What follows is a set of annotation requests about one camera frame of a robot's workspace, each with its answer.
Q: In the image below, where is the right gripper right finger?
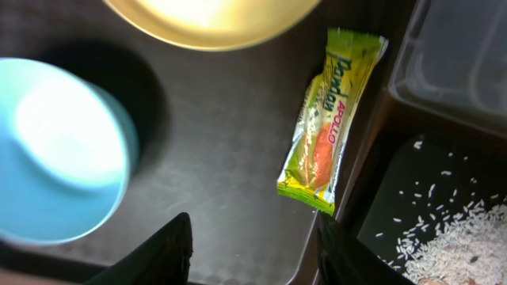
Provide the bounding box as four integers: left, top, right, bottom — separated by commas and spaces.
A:
318, 214, 414, 285

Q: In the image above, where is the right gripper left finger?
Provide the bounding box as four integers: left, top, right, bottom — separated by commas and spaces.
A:
85, 212, 193, 285

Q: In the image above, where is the yellow green snack wrapper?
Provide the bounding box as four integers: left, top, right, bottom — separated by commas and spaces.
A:
276, 28, 389, 215

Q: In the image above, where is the light blue bowl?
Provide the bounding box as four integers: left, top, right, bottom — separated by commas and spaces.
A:
1, 58, 139, 245

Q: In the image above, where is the black waste tray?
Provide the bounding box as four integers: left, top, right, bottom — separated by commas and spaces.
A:
337, 96, 506, 284

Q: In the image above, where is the spilled rice pile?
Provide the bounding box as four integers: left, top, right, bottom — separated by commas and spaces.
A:
374, 140, 507, 285

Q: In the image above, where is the brown plastic serving tray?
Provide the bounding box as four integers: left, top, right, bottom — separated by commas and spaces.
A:
1, 1, 414, 284

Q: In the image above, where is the clear plastic container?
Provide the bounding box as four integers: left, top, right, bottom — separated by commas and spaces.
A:
389, 0, 506, 138

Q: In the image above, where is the yellow plate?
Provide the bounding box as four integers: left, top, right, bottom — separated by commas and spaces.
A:
105, 0, 320, 51

